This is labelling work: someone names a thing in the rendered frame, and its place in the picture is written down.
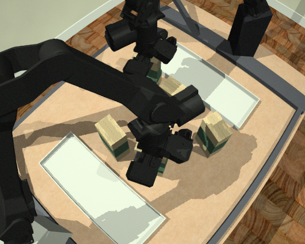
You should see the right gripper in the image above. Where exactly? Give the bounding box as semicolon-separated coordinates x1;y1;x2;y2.
126;135;168;188

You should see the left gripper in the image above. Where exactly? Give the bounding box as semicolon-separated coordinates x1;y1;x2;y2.
123;27;168;76

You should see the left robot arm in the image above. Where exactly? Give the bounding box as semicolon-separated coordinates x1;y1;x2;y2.
105;0;267;64

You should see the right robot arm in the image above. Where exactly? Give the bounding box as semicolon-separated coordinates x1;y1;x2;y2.
0;39;205;244

